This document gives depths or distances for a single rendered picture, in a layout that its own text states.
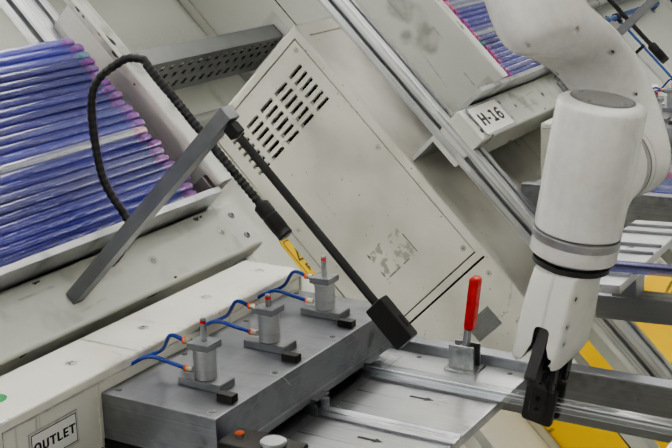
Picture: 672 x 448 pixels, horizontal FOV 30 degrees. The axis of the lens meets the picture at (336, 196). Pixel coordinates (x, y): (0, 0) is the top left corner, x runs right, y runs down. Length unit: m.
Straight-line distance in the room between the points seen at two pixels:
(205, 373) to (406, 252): 1.16
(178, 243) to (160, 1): 3.32
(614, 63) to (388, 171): 1.09
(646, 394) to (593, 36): 0.38
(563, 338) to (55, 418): 0.48
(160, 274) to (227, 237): 0.14
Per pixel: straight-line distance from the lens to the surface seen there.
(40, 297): 1.32
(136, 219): 1.25
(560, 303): 1.20
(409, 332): 1.11
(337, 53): 2.37
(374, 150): 2.30
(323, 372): 1.29
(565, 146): 1.17
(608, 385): 1.36
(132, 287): 1.39
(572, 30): 1.20
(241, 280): 1.45
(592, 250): 1.19
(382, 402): 1.31
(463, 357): 1.38
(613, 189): 1.18
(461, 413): 1.29
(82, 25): 1.66
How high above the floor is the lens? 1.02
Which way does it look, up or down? 10 degrees up
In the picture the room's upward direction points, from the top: 40 degrees counter-clockwise
